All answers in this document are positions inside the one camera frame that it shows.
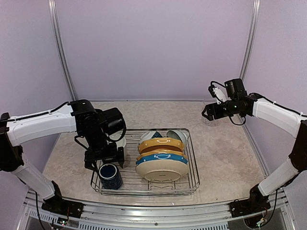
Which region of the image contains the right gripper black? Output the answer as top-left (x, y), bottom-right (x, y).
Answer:
top-left (202, 98), bottom-right (243, 120)

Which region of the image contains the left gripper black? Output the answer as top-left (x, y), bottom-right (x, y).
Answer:
top-left (83, 129), bottom-right (125, 173)

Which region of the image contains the dark blue mug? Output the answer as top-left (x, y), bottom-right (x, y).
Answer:
top-left (98, 163), bottom-right (123, 190)

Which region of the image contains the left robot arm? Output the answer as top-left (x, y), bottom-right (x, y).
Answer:
top-left (0, 100), bottom-right (127, 213)

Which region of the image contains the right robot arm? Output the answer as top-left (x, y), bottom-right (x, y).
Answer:
top-left (202, 79), bottom-right (307, 213)

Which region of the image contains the blue oval dish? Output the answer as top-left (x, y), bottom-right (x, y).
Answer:
top-left (136, 154), bottom-right (188, 165)

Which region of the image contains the upper yellow oval dish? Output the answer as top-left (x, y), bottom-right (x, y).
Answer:
top-left (138, 138), bottom-right (185, 154)

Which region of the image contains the white ribbed mug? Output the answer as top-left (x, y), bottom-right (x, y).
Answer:
top-left (109, 132), bottom-right (128, 159)

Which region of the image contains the pale green checked bowl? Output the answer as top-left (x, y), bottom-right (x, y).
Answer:
top-left (166, 130), bottom-right (188, 145)

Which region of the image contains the white blue-rimmed bowl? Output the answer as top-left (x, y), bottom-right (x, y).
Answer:
top-left (139, 131), bottom-right (162, 144)

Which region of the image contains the cream plate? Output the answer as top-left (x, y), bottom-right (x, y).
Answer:
top-left (135, 160), bottom-right (189, 183)

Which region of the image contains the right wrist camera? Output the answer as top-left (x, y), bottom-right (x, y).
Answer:
top-left (208, 81), bottom-right (226, 104)

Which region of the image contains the wire dish rack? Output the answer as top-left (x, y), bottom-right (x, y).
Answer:
top-left (91, 128), bottom-right (200, 196)

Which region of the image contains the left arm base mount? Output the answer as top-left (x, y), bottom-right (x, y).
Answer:
top-left (42, 181), bottom-right (84, 219)

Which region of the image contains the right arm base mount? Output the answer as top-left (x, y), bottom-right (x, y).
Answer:
top-left (229, 186), bottom-right (271, 218)

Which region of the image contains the right frame post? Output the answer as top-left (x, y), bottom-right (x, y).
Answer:
top-left (239, 0), bottom-right (261, 81)

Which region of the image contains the frame post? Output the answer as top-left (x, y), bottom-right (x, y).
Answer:
top-left (48, 0), bottom-right (78, 101)
top-left (239, 0), bottom-right (261, 81)

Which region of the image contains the left frame post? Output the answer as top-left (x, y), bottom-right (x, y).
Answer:
top-left (48, 0), bottom-right (78, 101)

